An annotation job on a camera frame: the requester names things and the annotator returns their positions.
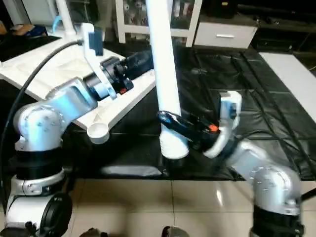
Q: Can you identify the white plastic table leg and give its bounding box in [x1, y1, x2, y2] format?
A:
[146, 0, 191, 159]
[54, 0, 78, 39]

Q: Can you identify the white plastic table top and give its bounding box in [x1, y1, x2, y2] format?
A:
[0, 37, 158, 145]

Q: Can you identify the white glass-door cabinet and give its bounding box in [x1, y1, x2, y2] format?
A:
[115, 0, 203, 48]

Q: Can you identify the black work mat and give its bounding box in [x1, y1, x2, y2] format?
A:
[0, 35, 316, 181]

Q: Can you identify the blue plastic tool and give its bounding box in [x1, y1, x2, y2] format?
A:
[51, 12, 65, 34]

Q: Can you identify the white drawer unit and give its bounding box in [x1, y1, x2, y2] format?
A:
[194, 22, 258, 49]

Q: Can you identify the brown cardboard box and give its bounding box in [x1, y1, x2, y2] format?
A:
[10, 22, 47, 38]

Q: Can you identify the white flat board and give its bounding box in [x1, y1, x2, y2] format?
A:
[259, 52, 316, 123]

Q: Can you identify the black stand leg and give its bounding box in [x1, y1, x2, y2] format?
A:
[300, 189, 316, 202]

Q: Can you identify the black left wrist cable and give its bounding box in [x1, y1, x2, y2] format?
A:
[0, 39, 84, 154]

